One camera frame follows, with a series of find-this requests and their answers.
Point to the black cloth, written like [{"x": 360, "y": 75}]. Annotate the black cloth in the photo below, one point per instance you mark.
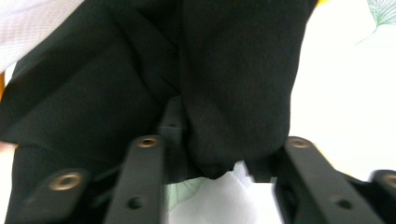
[{"x": 124, "y": 77}]

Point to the white leaf-print mesh laundry bag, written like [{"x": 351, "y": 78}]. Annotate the white leaf-print mesh laundry bag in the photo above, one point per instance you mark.
[{"x": 342, "y": 93}]

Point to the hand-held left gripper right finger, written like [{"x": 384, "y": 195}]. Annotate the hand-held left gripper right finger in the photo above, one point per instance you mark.
[{"x": 260, "y": 172}]

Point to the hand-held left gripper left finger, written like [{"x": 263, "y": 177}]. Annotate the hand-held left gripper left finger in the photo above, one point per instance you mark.
[{"x": 172, "y": 124}]

